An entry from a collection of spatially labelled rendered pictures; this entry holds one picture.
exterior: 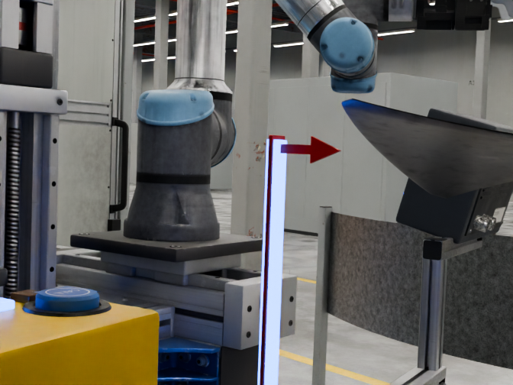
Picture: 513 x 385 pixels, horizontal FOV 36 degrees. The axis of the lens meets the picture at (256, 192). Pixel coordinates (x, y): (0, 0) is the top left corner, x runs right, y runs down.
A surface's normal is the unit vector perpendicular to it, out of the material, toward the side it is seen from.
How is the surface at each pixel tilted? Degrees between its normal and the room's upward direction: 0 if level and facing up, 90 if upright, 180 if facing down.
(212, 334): 90
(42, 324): 0
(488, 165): 163
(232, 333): 90
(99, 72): 90
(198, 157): 90
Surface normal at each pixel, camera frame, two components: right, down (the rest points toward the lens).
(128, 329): 0.87, 0.06
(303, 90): -0.75, 0.00
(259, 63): 0.66, 0.07
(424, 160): -0.17, 0.95
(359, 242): -0.92, -0.01
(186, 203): 0.38, -0.25
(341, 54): -0.18, 0.04
